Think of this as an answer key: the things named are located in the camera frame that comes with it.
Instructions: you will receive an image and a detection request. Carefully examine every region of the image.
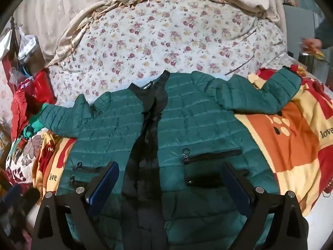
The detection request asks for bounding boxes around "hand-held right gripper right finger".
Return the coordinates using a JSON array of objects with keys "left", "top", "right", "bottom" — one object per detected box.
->
[{"left": 220, "top": 161, "right": 309, "bottom": 250}]

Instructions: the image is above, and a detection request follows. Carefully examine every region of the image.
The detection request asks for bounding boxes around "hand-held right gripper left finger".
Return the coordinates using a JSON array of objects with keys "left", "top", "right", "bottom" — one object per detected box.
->
[{"left": 34, "top": 161, "right": 120, "bottom": 250}]

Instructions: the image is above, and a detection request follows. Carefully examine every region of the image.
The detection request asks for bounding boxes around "green puffer jacket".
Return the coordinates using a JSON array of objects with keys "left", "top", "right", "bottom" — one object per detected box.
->
[{"left": 39, "top": 68, "right": 302, "bottom": 250}]

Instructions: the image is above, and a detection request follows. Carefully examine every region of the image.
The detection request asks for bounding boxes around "white mauve floral blanket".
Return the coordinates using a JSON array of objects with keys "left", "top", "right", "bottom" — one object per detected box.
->
[{"left": 5, "top": 133, "right": 45, "bottom": 188}]

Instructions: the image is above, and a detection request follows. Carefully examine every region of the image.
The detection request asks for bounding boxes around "orange yellow printed blanket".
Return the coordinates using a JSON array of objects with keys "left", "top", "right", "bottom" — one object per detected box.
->
[{"left": 32, "top": 65, "right": 333, "bottom": 216}]

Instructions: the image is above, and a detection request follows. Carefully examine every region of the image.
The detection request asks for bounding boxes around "bright green cloth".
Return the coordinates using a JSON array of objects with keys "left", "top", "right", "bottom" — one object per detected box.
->
[{"left": 22, "top": 104, "right": 50, "bottom": 138}]

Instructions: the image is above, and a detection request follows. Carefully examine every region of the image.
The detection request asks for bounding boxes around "red garment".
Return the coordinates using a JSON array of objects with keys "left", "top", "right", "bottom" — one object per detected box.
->
[{"left": 10, "top": 69, "right": 56, "bottom": 141}]

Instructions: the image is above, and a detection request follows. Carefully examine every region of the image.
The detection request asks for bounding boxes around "clear plastic bag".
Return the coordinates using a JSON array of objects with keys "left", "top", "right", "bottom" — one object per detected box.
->
[{"left": 17, "top": 34, "right": 39, "bottom": 64}]

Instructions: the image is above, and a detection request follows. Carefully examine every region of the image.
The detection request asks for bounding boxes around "orange snack packet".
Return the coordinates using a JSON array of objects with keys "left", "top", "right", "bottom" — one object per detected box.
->
[{"left": 300, "top": 39, "right": 326, "bottom": 61}]

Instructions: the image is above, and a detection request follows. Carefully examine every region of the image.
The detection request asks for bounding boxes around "floral bed sheet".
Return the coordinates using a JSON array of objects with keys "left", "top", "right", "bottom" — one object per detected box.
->
[{"left": 48, "top": 0, "right": 289, "bottom": 107}]

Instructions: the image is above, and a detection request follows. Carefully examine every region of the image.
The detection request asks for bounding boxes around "grey cabinet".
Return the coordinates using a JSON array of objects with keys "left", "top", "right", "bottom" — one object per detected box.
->
[{"left": 283, "top": 4, "right": 326, "bottom": 58}]

